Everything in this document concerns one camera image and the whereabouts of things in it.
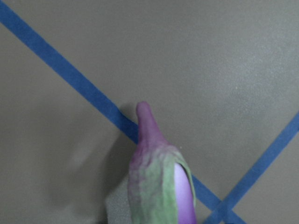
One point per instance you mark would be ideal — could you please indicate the purple eggplant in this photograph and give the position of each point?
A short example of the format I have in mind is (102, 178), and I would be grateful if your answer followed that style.
(160, 186)

